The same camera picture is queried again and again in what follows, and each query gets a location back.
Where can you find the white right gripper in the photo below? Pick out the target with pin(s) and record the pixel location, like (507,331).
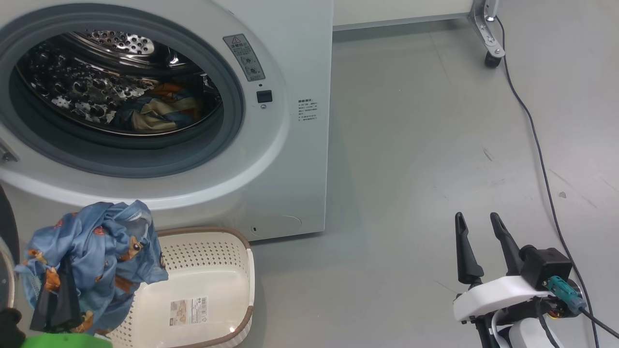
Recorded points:
(498,295)

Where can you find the white partition panel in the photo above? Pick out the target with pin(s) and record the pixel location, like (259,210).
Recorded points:
(401,12)

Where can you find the basket product label sticker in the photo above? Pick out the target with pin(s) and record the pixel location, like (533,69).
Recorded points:
(189,311)

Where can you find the blue bear print garment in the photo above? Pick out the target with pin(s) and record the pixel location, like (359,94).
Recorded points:
(101,241)

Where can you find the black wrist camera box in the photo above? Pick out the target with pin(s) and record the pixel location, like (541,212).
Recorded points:
(546,266)
(10,331)

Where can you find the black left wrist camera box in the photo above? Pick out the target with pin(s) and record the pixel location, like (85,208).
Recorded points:
(10,331)

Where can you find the cream perforated laundry basket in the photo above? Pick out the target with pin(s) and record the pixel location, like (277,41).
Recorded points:
(213,270)

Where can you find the blue cream orange garment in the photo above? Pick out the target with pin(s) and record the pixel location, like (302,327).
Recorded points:
(159,113)

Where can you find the round black glass washer door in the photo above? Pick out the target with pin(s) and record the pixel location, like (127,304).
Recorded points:
(7,217)

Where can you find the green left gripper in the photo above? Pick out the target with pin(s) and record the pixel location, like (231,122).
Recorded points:
(67,341)

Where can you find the metal caster leg with wheel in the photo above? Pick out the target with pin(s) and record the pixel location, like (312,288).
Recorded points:
(488,34)

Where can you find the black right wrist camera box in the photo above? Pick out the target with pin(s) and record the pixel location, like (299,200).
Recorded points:
(546,266)

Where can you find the grey warning sticker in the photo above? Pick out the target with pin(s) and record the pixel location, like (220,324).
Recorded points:
(244,58)

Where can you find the white front-load washing machine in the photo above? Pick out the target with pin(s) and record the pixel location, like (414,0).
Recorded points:
(290,169)

